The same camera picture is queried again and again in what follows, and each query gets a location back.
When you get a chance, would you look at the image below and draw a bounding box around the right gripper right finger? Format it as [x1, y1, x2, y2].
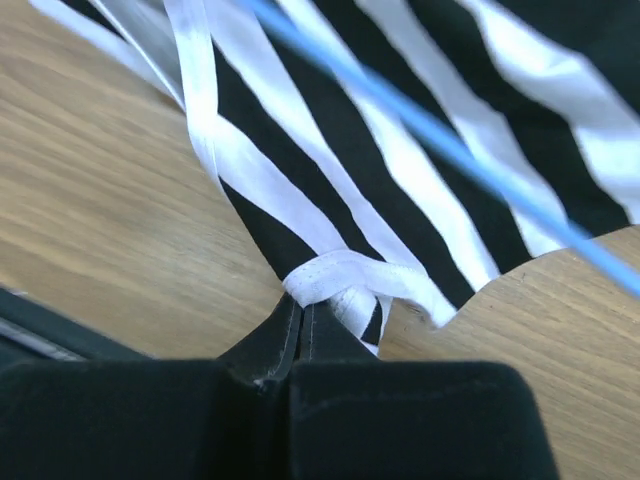
[288, 306, 559, 479]

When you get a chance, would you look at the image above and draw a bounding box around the blue wire hanger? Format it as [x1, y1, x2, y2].
[241, 1, 639, 296]

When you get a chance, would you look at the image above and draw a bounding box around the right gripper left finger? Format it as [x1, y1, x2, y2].
[1, 291, 301, 479]

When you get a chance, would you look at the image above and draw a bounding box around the wide striped tank top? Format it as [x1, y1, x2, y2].
[36, 1, 639, 351]

